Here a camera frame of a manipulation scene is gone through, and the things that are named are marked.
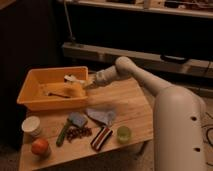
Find white brush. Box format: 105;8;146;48
64;75;87;85

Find yellow plastic tray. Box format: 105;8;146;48
17;66;88;111

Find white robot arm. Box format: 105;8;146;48
86;56;207;171

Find dark utensil in tray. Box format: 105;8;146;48
44;92;71;98

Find grey cloth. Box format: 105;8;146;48
86;108;116;126

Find blue sponge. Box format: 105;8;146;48
68;112;87;128

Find wooden table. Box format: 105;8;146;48
19;79;153;171

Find metal lamp stand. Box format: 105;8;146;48
63;0;79;45

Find bunch of dark grapes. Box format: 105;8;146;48
66;127;92;142

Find green plastic cup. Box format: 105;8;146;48
117;126;131;144

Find green cucumber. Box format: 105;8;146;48
56;121;71;147

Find white paper cup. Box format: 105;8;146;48
21;116;41;137

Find black object on bench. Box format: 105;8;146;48
160;55;189;64

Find orange fruit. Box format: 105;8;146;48
31;138;49;155

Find white low shelf bench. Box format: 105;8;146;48
62;42;213;79

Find upper wall shelf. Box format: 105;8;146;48
56;0;213;20

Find black cable on floor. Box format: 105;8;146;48
201;111;213;168

